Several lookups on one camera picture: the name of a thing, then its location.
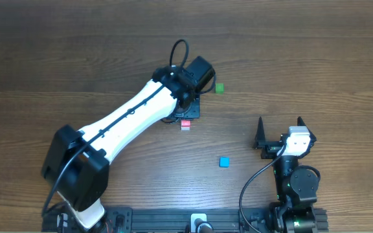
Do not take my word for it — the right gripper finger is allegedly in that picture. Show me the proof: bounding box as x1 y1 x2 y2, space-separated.
253 116 267 150
297 116 317 145

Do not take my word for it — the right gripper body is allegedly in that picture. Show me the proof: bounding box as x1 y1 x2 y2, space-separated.
260 133 289 160

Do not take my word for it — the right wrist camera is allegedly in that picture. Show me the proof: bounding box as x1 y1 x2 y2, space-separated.
283 126 312 157

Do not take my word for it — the black cable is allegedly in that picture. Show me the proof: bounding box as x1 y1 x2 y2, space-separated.
41 39 218 217
239 144 288 233

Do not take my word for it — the mounting rail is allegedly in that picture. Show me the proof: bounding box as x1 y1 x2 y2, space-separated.
42 206 329 233

